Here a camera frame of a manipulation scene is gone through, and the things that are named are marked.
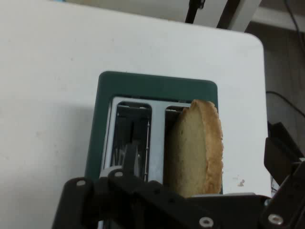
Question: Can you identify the black floor cable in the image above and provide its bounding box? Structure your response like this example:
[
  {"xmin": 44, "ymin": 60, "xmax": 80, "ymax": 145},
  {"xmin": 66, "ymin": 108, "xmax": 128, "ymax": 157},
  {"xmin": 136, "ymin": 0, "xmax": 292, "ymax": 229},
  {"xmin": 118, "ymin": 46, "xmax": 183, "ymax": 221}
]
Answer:
[
  {"xmin": 265, "ymin": 91, "xmax": 305, "ymax": 118},
  {"xmin": 285, "ymin": 0, "xmax": 305, "ymax": 40}
]

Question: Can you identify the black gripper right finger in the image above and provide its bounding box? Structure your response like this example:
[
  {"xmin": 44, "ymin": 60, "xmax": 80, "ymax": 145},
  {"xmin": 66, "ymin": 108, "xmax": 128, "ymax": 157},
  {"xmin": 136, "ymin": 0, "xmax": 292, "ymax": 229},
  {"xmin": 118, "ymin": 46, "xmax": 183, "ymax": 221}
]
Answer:
[{"xmin": 259, "ymin": 121, "xmax": 305, "ymax": 229}]

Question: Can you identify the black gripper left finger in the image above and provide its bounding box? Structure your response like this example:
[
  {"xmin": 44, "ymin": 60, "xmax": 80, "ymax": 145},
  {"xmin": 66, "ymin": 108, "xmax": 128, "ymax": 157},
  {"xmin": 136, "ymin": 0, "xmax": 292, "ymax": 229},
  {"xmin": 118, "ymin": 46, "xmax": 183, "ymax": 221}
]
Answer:
[{"xmin": 52, "ymin": 143, "xmax": 215, "ymax": 229}]

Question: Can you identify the dark green two-slot toaster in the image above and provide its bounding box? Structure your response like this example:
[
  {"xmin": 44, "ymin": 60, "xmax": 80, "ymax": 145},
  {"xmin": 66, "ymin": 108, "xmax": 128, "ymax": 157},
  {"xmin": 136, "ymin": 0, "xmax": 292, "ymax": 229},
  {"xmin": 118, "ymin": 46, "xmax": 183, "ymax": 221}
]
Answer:
[{"xmin": 84, "ymin": 71, "xmax": 224, "ymax": 229}]

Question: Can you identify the toasted bread slice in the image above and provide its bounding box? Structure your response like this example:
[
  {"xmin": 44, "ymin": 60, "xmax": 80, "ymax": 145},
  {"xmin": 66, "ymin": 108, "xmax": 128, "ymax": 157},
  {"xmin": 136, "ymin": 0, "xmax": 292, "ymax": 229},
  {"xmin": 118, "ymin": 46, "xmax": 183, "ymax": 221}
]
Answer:
[{"xmin": 163, "ymin": 99, "xmax": 224, "ymax": 198}]

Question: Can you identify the black camera tripod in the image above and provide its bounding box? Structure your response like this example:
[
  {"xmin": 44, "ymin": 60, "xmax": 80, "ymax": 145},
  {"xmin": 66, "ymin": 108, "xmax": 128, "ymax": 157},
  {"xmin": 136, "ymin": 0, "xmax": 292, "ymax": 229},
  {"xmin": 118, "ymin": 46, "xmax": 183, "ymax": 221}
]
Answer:
[{"xmin": 184, "ymin": 0, "xmax": 243, "ymax": 29}]

